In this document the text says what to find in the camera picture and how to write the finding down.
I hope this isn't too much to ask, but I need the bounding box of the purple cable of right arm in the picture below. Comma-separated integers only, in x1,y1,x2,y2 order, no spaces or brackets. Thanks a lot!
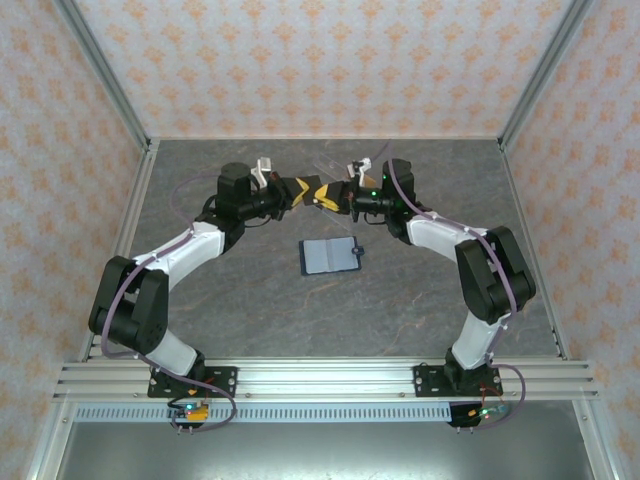
377,141,526,434

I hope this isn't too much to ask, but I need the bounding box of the circuit board with green light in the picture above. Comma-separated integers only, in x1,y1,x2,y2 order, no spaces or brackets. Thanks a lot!
467,404,509,421

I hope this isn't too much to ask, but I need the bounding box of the aluminium frame leg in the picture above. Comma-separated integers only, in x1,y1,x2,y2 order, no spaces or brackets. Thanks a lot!
572,399,621,480
27,399,76,480

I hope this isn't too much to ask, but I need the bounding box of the aluminium side rail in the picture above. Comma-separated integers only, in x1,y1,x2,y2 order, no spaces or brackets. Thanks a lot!
498,138,572,362
78,138,162,362

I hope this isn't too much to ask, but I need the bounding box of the clear acrylic card stand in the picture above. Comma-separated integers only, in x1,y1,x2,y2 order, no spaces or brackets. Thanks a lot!
312,151,356,227

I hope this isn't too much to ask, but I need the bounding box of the aluminium mounting rail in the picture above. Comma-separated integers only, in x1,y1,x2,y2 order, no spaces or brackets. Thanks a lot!
52,357,600,402

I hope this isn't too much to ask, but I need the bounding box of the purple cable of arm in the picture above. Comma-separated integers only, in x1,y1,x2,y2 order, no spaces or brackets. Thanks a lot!
99,173,236,435
377,141,526,434

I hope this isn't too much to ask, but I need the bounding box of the circuit board with yellow connector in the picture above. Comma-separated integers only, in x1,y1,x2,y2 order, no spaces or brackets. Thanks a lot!
167,402,210,421

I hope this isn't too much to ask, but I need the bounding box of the blue leather card holder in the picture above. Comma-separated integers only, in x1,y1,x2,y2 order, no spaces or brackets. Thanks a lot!
298,234,365,277

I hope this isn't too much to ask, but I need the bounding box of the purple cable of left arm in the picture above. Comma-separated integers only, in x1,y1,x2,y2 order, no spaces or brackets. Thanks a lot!
99,173,236,435

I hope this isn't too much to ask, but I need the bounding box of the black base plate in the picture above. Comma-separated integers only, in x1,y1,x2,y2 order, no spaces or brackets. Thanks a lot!
147,365,239,399
413,364,501,399

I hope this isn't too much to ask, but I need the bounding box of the grey metal panel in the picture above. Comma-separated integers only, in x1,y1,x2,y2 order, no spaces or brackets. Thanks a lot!
54,422,596,480

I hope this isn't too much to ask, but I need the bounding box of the aluminium frame post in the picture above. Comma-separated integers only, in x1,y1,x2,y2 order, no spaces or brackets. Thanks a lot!
498,0,596,147
53,0,152,147

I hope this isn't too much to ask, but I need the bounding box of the slotted grey cable duct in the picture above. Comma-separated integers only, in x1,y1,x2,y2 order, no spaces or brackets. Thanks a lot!
74,403,454,424

